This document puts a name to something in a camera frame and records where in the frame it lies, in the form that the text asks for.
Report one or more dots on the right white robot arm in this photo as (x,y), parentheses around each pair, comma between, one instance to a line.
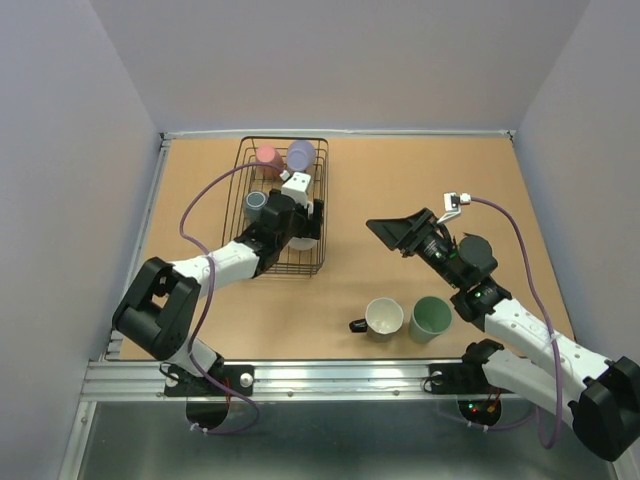
(596,396)

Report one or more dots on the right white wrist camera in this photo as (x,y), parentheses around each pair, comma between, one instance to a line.
(453,203)

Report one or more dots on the grey ceramic mug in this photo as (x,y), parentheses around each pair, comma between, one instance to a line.
(253,203)

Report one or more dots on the black handled ceramic mug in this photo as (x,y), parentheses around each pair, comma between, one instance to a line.
(382,319)

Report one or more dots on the green plastic cup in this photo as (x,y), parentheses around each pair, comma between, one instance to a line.
(430,317)

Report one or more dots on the pink plastic cup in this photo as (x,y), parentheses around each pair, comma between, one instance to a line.
(272,163)

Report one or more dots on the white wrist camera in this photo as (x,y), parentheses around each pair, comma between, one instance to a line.
(453,203)
(298,187)

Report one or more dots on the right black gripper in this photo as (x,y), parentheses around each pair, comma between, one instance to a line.
(408,233)

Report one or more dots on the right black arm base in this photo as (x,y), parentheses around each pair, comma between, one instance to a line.
(479,404)

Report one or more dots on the purple plastic cup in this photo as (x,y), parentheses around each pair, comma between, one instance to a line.
(301,155)

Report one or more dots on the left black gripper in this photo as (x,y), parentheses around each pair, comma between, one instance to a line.
(310,228)

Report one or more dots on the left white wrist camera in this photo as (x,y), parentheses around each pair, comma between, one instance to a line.
(298,187)

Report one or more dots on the white ceramic mug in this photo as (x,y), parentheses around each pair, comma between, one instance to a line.
(302,244)

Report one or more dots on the aluminium mounting rail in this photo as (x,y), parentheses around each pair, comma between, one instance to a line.
(313,380)

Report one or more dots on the black wire dish rack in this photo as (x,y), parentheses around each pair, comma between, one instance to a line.
(290,262)

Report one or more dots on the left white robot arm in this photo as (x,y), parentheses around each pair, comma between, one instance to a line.
(157,309)

